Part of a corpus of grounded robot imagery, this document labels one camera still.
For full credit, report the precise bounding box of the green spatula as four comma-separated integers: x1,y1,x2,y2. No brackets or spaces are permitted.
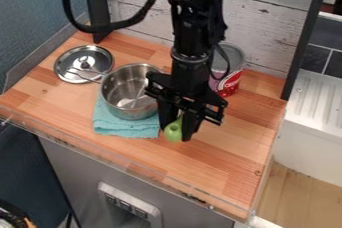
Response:
162,115,185,144

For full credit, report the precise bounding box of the teal cloth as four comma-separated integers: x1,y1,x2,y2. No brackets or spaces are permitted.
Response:
92,97,163,140

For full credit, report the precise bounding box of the silver pot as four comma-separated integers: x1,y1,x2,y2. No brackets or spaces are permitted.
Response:
98,63,167,121

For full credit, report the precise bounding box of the red and white can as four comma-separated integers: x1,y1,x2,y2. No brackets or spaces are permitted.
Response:
207,41,248,98

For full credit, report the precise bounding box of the white toy sink unit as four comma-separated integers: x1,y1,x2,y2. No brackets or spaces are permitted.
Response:
271,68,342,188

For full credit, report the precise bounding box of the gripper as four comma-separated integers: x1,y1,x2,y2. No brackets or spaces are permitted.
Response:
144,47,230,142

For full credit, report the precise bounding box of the silver pot lid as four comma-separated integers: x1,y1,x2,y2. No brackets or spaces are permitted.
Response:
52,44,115,85

